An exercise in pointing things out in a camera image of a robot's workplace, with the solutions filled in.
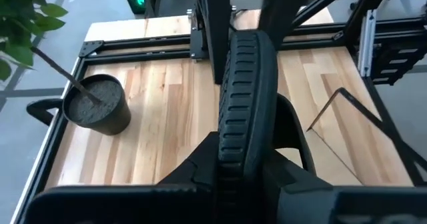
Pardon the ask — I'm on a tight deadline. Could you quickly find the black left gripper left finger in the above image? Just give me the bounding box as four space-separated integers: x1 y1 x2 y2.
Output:
156 132 221 187

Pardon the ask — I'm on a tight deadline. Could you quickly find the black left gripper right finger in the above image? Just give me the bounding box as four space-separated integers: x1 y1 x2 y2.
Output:
263 152 333 205

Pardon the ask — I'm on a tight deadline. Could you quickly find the black rubber slide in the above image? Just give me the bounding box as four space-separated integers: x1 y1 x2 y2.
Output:
216 29 317 218

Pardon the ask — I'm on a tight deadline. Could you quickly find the leafy green plant in pot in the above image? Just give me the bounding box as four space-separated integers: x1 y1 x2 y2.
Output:
0 0 132 137

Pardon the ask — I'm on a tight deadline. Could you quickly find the black aluminium table frame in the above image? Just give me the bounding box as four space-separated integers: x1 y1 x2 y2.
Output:
11 0 427 224

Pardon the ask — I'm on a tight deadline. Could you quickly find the silver aluminium extrusion post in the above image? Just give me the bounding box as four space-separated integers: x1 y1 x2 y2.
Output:
357 9 377 78

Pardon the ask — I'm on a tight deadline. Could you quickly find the black curved handle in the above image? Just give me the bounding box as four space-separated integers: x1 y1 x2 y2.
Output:
26 99 64 127

